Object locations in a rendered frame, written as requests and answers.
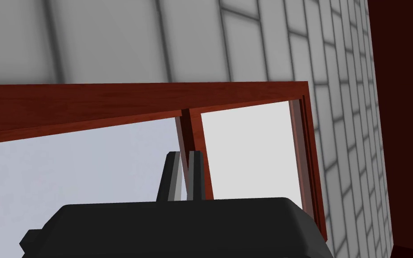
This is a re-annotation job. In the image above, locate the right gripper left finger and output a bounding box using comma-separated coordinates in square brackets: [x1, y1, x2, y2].
[156, 151, 183, 202]

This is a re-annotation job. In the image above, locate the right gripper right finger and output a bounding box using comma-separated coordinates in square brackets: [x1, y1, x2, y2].
[186, 150, 207, 201]

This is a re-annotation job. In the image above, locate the dark red panel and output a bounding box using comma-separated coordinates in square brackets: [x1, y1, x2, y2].
[366, 0, 413, 258]

